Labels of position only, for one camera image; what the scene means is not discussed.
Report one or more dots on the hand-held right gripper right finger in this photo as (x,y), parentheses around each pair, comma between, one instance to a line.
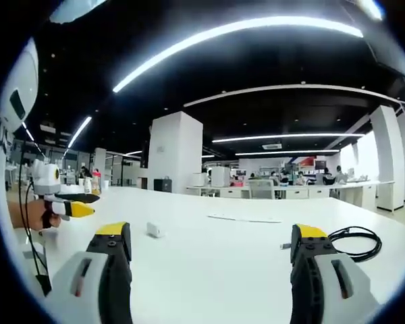
(330,280)

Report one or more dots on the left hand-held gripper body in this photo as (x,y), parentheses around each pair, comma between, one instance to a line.
(45,179)

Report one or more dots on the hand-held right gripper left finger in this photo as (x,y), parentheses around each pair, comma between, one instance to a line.
(87,280)

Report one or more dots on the white charger adapter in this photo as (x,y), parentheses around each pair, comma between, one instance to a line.
(155,230)

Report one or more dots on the white desk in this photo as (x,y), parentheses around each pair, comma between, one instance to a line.
(216,270)

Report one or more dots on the person's left hand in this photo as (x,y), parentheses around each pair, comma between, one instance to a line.
(38,216)

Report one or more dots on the person's white shirt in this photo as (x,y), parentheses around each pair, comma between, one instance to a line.
(0,202)

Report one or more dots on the black box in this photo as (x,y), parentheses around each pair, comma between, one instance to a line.
(162,185)

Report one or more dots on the row of white office desks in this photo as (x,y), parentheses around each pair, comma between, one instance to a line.
(324,193)

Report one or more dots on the flat white paper strip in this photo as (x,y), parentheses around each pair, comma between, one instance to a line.
(244,218)

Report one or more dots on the white chest-worn device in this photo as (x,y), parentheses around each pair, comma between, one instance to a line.
(23,74)

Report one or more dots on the white mesh office chair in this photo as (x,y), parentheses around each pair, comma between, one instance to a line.
(261,189)

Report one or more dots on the white cabinet box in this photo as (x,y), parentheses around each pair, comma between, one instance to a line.
(220,177)

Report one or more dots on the long ceiling light strip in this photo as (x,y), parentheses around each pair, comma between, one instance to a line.
(222,28)

